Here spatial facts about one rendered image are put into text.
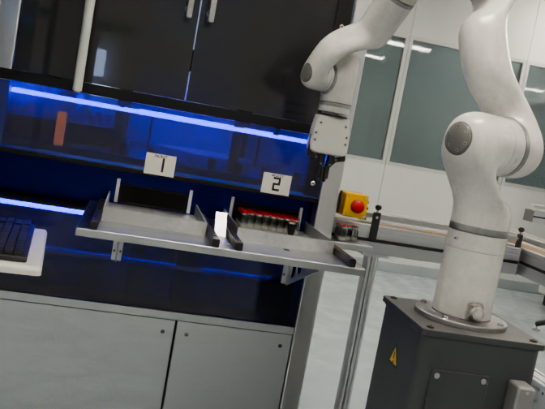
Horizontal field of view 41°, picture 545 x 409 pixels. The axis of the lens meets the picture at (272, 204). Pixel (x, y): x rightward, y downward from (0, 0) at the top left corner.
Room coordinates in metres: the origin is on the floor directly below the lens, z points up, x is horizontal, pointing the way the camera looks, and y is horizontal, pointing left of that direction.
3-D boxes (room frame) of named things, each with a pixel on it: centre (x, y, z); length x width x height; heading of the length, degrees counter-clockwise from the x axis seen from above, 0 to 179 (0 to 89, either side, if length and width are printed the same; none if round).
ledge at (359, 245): (2.26, -0.25, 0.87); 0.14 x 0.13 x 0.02; 11
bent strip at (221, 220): (1.85, 0.11, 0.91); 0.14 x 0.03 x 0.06; 12
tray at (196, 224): (1.99, 0.32, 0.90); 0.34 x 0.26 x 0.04; 11
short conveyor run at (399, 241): (2.42, -0.49, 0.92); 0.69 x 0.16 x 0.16; 101
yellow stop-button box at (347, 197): (2.22, -0.24, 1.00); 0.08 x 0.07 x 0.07; 11
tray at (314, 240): (2.05, -0.02, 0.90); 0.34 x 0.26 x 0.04; 11
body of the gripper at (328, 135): (1.93, -0.11, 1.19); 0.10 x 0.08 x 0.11; 101
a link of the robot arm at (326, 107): (1.93, -0.12, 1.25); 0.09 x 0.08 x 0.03; 101
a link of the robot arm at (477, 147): (1.49, -0.40, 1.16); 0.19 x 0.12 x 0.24; 127
